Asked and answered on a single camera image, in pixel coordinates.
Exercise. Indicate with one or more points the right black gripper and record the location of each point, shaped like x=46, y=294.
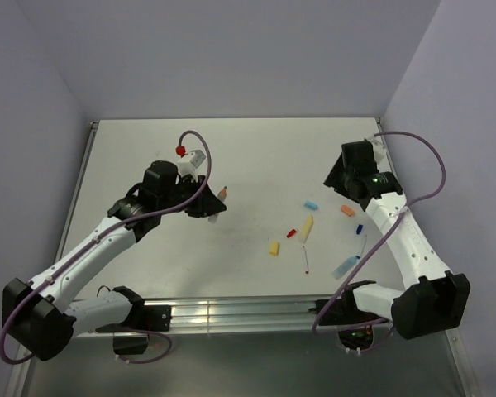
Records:
x=334, y=178

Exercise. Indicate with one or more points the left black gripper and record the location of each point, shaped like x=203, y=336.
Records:
x=207, y=204

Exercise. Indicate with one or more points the orange pen cap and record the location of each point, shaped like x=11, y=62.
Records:
x=347, y=211

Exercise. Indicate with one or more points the yellow highlighter pen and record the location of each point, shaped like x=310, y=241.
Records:
x=305, y=230

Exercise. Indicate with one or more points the yellow pen cap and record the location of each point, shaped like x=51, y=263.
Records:
x=274, y=248

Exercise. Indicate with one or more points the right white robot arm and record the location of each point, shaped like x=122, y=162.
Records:
x=433, y=298

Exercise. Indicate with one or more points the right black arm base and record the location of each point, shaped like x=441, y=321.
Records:
x=341, y=312

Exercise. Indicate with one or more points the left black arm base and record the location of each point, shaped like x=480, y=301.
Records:
x=149, y=318

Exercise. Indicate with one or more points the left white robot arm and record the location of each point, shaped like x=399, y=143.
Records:
x=41, y=316

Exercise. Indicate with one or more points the light blue pen cap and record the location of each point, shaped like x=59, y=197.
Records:
x=310, y=205

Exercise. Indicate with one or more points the thin blue pen refill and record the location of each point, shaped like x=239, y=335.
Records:
x=363, y=246

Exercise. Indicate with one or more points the clear blue highlighter pen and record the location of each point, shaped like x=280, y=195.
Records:
x=345, y=266

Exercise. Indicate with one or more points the thin red pen refill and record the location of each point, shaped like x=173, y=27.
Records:
x=306, y=260

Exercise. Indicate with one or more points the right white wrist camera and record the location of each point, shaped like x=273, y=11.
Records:
x=379, y=148

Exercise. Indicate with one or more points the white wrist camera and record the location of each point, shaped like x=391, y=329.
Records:
x=379, y=148
x=190, y=159

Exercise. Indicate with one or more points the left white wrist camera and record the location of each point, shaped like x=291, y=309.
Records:
x=190, y=159

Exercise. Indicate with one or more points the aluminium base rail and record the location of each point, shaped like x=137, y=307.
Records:
x=190, y=316

